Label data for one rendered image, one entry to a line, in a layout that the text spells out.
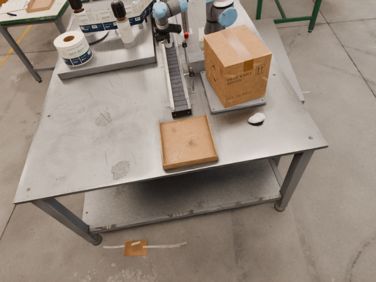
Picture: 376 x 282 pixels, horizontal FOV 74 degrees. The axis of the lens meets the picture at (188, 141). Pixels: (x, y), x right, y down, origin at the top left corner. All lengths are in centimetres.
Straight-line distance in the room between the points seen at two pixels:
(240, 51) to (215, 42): 15
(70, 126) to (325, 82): 246
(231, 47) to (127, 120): 68
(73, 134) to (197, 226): 107
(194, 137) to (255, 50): 51
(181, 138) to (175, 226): 86
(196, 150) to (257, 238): 92
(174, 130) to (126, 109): 35
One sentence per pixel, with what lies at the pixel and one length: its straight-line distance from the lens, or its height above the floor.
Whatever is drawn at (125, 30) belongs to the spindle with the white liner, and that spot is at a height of 101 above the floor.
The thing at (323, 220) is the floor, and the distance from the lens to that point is 209.
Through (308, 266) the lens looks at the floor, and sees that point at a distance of 196.
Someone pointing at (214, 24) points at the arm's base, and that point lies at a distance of 180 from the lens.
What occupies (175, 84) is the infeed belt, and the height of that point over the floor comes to 88.
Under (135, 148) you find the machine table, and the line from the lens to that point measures 131.
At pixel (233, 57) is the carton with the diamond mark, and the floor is 112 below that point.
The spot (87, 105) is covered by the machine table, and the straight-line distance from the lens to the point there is 166.
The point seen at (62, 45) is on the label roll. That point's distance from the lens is 192.
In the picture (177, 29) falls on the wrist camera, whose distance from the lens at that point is 167.
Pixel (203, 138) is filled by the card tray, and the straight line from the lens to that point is 127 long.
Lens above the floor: 184
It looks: 52 degrees down
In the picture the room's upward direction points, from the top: 10 degrees counter-clockwise
